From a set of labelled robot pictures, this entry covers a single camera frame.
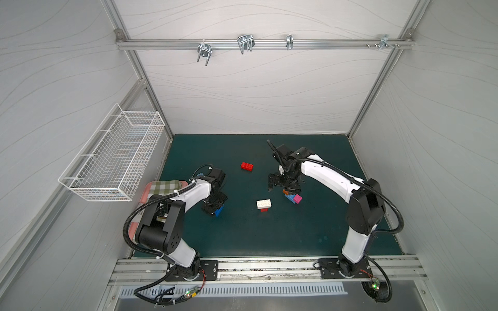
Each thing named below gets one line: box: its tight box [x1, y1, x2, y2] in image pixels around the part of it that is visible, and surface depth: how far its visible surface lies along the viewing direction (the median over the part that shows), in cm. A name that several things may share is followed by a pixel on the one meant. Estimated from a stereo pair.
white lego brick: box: [256, 198, 272, 210], surface depth 88 cm
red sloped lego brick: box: [240, 161, 254, 172], surface depth 106 cm
